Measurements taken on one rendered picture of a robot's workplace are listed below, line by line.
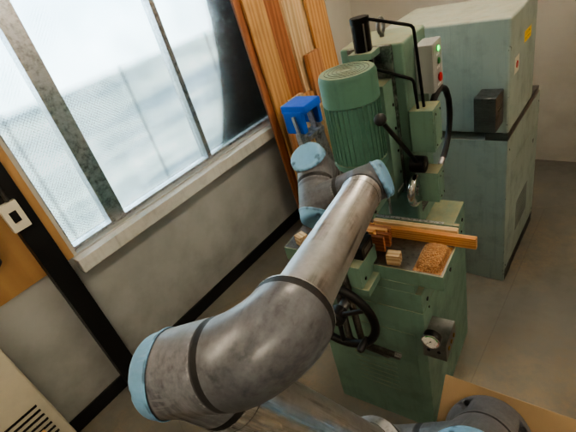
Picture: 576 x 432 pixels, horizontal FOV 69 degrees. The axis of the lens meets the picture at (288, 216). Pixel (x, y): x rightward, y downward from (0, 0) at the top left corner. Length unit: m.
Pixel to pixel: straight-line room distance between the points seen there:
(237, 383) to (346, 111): 0.94
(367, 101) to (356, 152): 0.16
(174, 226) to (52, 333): 0.83
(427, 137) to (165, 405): 1.20
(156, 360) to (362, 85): 0.94
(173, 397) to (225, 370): 0.09
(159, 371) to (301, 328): 0.18
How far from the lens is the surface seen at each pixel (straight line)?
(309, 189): 1.01
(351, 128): 1.29
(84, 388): 2.64
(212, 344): 0.49
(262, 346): 0.48
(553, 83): 3.62
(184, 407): 0.55
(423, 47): 1.51
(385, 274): 1.46
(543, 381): 2.29
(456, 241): 1.47
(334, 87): 1.25
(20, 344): 2.38
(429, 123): 1.48
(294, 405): 0.68
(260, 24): 2.84
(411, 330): 1.62
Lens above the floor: 1.84
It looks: 31 degrees down
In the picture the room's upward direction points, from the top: 17 degrees counter-clockwise
